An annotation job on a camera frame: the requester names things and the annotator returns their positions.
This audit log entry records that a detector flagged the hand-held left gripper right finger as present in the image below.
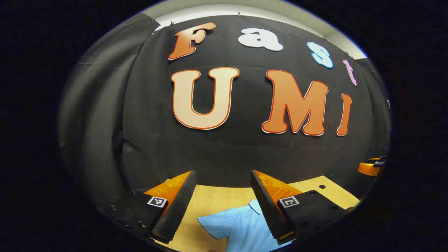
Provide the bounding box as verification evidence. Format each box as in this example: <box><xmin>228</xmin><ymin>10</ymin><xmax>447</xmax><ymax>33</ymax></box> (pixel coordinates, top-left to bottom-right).
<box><xmin>251</xmin><ymin>170</ymin><xmax>356</xmax><ymax>245</ymax></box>

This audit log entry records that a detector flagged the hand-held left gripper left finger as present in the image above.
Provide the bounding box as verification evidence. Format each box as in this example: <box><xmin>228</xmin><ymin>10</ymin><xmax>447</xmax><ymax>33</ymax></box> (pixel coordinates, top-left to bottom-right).
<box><xmin>105</xmin><ymin>170</ymin><xmax>197</xmax><ymax>244</ymax></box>

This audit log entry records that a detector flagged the light blue T-shirt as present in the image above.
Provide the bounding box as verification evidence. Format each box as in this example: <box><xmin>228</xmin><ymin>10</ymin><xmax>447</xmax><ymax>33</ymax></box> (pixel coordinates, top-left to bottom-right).
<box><xmin>197</xmin><ymin>199</ymin><xmax>296</xmax><ymax>252</ymax></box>

